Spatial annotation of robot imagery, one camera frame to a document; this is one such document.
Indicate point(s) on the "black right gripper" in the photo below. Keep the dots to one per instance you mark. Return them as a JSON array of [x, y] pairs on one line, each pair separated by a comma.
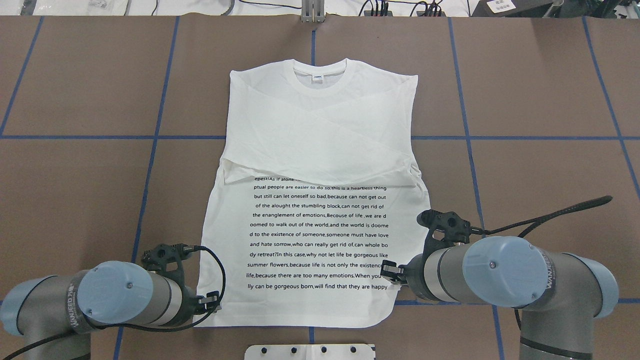
[[414, 271]]

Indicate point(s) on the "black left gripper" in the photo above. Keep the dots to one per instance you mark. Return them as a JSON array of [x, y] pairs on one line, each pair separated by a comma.
[[189, 303]]

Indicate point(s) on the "white long-sleeve printed shirt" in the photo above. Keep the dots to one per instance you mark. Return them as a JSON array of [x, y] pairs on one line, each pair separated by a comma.
[[316, 186]]

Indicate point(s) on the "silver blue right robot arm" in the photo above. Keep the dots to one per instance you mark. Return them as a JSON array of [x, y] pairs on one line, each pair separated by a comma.
[[559, 295]]

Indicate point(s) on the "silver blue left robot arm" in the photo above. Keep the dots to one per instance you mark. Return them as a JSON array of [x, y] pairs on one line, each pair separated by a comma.
[[56, 315]]

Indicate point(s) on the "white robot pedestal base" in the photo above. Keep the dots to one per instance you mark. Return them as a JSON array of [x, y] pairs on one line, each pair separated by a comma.
[[347, 351]]

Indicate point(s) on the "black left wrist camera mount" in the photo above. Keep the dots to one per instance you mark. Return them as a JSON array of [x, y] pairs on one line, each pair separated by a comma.
[[167, 260]]

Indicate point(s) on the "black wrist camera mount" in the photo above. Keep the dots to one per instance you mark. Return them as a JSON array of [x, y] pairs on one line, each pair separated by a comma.
[[167, 260], [446, 228]]

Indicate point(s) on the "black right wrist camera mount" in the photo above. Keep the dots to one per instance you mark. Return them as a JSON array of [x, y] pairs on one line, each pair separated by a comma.
[[446, 228]]

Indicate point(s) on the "grey aluminium frame post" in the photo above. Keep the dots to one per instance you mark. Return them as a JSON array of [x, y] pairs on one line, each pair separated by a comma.
[[313, 11]]

